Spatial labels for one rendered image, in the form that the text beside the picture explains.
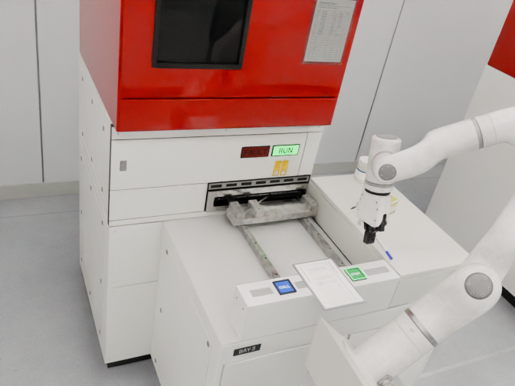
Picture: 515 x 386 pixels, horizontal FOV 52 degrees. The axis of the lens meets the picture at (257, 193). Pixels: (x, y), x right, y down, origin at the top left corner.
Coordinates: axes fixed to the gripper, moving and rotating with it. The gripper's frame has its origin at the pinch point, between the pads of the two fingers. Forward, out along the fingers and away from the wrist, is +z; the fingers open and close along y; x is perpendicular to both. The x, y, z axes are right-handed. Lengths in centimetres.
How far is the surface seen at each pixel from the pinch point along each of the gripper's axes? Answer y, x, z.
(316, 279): -4.3, -14.4, 14.6
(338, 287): 0.7, -9.3, 15.7
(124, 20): -42, -65, -56
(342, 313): -1.3, -4.6, 27.3
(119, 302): -71, -61, 54
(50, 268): -155, -80, 81
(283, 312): 0.0, -27.6, 21.0
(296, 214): -50, 5, 14
